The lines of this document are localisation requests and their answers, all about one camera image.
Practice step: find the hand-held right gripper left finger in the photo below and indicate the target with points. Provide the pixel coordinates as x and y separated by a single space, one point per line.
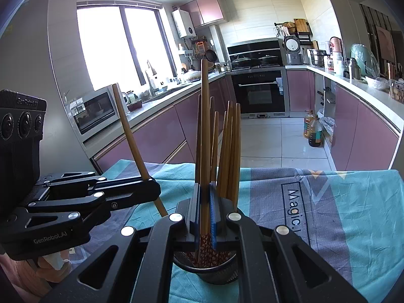
197 214

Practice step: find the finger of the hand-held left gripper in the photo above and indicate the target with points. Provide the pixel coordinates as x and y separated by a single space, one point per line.
132 187
135 202

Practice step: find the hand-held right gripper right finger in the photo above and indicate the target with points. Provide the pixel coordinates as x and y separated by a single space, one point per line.
214 214

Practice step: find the red-ended bamboo chopstick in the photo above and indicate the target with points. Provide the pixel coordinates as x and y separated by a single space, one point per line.
205 132
132 145

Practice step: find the black mesh pen cup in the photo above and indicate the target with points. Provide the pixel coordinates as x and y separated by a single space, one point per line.
217 276

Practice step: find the bunch of bamboo chopsticks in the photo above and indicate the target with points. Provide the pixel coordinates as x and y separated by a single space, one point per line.
232 151

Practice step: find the person's left hand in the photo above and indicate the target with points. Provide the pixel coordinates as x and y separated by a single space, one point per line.
22 271

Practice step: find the pink kitchen base cabinets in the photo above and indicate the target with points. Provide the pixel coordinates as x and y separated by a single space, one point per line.
151 132
363 132

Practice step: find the white toaster oven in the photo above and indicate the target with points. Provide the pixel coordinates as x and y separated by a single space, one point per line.
94 115

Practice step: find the dark red bowl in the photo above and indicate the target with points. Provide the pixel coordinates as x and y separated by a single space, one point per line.
135 104

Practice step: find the steel kitchen faucet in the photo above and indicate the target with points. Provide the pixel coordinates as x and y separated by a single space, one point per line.
151 82

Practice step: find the teal and grey tablecloth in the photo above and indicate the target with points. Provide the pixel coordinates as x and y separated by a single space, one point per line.
331 227

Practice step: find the black built-in oven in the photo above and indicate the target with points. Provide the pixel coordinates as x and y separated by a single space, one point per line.
258 96

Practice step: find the white casserole pot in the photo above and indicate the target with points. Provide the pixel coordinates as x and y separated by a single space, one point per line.
192 75

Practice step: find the yellow cooking oil bottle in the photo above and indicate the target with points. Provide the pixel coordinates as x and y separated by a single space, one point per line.
306 126

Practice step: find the dark cooking oil bottle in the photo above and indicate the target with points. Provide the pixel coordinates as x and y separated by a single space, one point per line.
315 132

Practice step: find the kitchen window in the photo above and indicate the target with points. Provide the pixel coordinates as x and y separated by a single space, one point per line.
104 47

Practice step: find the clear plastic bag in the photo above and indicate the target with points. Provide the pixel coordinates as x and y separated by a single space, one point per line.
327 124

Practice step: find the hanging black frying pan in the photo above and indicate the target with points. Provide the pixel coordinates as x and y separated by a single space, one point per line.
212 56

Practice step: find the black lidded cooking pot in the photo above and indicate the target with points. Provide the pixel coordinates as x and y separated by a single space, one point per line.
268 58
241 59

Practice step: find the black range hood stove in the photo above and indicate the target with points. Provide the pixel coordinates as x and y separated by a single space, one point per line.
254 47

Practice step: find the silver rice cooker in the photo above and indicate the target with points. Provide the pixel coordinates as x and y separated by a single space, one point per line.
293 49

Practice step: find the stainless steel pot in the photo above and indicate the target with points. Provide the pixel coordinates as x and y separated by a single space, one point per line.
317 57

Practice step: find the white canister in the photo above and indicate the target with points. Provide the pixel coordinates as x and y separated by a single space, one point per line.
340 66

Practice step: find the steel thermos flask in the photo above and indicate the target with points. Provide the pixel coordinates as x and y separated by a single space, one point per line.
354 69

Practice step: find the pink electric kettle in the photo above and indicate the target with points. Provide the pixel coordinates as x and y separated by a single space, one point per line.
336 45

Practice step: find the teal countertop appliance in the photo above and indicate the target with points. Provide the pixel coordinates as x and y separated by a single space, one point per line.
363 58

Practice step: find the clear plastic food box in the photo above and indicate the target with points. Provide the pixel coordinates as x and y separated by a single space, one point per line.
396 93

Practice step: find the framed brown painting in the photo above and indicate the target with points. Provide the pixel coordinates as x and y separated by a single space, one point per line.
385 44

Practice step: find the white wall water heater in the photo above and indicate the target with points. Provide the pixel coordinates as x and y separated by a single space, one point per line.
184 23

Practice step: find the pink wall cabinets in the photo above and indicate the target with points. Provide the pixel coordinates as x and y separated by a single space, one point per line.
206 9

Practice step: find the wall rack with cutting boards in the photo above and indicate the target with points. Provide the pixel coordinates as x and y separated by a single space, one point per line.
301 25

